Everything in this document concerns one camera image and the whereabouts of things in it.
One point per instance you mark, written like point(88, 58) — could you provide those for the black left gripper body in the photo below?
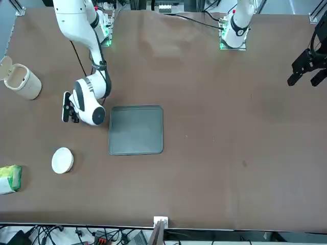
point(322, 38)

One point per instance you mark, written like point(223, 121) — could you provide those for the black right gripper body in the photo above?
point(74, 116)

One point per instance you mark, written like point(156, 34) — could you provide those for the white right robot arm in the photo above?
point(76, 25)

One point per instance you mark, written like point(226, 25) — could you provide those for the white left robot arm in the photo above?
point(240, 25)

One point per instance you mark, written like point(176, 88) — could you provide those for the white bowl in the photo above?
point(61, 160)

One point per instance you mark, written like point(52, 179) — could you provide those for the beige bin with flip lid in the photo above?
point(25, 84)

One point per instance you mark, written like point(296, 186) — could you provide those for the dark grey square tray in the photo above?
point(138, 130)

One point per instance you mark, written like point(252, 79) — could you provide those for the green and white tissue packet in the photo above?
point(10, 181)

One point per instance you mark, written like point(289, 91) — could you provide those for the power strip with red switches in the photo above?
point(99, 238)

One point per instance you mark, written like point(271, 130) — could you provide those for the white power strip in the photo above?
point(164, 9)

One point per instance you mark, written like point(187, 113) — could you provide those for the aluminium frame profile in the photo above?
point(20, 10)
point(314, 16)

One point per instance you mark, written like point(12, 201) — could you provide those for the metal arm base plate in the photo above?
point(110, 30)
point(242, 47)

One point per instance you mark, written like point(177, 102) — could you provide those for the aluminium camera post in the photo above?
point(161, 222)

